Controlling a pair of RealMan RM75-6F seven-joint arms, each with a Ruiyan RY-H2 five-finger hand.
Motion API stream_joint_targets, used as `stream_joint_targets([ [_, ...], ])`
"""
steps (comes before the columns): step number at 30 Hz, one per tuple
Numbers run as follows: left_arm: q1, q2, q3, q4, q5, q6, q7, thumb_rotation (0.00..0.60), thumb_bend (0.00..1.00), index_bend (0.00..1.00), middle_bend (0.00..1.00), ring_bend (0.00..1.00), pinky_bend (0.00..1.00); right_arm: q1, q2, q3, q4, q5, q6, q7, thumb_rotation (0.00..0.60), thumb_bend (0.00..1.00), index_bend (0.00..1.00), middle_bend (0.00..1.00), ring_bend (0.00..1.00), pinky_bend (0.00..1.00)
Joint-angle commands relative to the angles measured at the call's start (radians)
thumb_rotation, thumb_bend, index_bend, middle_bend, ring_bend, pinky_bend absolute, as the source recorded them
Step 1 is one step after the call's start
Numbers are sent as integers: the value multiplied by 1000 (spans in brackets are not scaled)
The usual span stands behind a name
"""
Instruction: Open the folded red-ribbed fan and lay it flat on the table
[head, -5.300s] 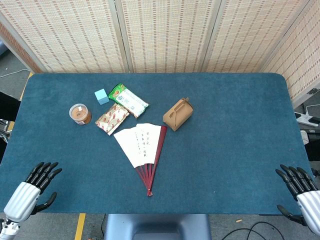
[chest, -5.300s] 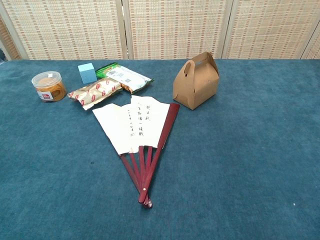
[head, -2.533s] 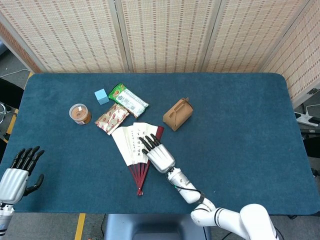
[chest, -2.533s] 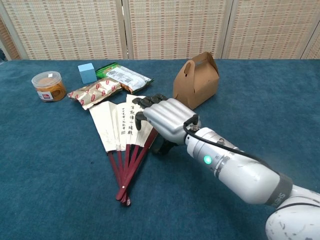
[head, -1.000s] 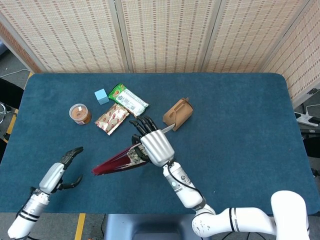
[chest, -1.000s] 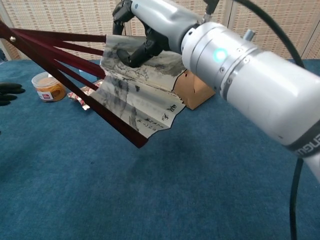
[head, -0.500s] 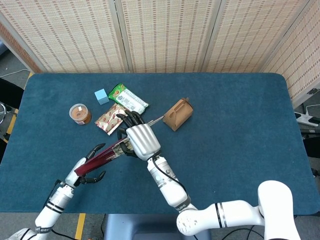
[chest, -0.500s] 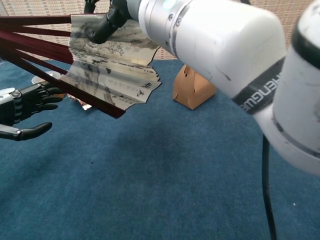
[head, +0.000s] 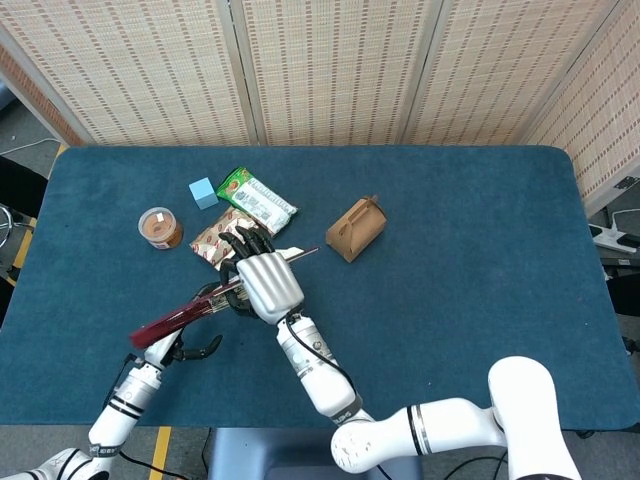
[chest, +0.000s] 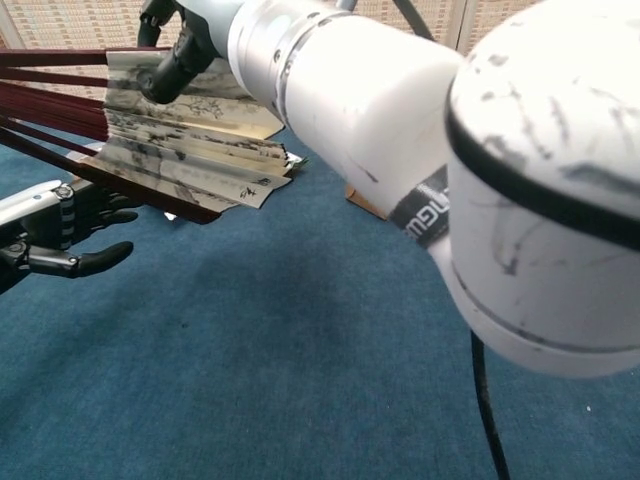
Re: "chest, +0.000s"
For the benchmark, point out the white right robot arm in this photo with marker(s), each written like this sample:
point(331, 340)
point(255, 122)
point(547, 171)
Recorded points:
point(450, 150)

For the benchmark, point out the green and white snack bag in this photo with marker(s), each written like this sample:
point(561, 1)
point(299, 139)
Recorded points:
point(299, 162)

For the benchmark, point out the blue felt table cover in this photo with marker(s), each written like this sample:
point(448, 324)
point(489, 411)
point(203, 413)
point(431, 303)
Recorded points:
point(250, 350)

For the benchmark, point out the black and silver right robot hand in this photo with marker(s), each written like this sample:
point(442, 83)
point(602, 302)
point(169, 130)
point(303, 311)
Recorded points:
point(182, 55)

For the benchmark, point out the brown kraft paper carry box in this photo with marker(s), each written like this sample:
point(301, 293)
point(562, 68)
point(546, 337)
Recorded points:
point(367, 202)

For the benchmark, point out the woven bamboo screen panel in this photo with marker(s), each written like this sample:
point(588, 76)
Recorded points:
point(380, 15)
point(495, 20)
point(70, 22)

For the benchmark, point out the red white folding fan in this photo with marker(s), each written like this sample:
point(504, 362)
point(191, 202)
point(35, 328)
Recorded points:
point(165, 140)

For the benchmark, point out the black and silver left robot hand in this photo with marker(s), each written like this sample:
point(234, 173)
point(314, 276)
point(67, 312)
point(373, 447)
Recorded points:
point(45, 262)

